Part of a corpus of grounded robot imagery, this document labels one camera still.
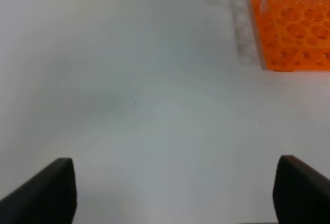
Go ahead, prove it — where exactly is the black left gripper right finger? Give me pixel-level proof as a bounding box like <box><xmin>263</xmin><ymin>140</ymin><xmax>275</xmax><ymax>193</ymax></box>
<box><xmin>273</xmin><ymin>155</ymin><xmax>329</xmax><ymax>224</ymax></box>

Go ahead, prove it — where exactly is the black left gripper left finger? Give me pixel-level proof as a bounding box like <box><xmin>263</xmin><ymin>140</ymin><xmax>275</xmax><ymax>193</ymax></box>
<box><xmin>1</xmin><ymin>158</ymin><xmax>77</xmax><ymax>223</ymax></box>

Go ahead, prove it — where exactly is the orange test tube rack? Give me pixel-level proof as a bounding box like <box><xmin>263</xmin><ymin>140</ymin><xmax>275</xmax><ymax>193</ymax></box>
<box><xmin>251</xmin><ymin>0</ymin><xmax>329</xmax><ymax>72</ymax></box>

